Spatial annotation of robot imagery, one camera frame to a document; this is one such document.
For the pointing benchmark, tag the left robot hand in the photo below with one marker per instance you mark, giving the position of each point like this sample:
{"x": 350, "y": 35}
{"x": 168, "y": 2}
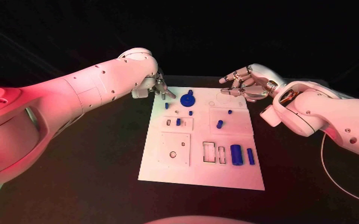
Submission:
{"x": 160, "y": 87}

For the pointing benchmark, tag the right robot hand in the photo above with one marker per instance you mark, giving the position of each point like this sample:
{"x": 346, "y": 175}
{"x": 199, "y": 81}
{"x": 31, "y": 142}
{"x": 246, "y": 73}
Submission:
{"x": 252, "y": 84}

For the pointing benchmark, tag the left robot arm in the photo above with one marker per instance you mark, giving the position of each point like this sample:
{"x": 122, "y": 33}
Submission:
{"x": 83, "y": 89}

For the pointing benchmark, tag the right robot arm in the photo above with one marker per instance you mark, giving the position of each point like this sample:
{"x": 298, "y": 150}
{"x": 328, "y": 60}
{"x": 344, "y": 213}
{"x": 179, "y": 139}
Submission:
{"x": 308, "y": 111}

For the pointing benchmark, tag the white task board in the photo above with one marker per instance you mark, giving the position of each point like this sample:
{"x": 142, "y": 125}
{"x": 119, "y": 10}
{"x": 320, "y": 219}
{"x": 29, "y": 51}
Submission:
{"x": 202, "y": 150}

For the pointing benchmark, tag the blue gear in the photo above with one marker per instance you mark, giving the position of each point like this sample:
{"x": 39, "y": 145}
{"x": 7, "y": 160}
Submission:
{"x": 187, "y": 100}

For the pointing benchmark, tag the blue block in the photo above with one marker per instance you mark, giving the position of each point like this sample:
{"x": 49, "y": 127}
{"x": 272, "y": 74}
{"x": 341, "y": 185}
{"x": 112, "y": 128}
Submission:
{"x": 177, "y": 122}

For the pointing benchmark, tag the short blue cylinder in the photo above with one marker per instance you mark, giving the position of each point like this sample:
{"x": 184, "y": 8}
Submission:
{"x": 219, "y": 124}

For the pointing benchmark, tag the thick long blue cylinder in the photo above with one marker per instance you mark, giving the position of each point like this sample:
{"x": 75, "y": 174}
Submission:
{"x": 236, "y": 155}

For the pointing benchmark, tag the thin long blue cylinder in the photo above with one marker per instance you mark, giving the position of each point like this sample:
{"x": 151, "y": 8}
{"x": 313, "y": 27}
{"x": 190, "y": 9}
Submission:
{"x": 249, "y": 156}

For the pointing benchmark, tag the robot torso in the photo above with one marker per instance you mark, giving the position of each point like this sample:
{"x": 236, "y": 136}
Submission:
{"x": 196, "y": 220}

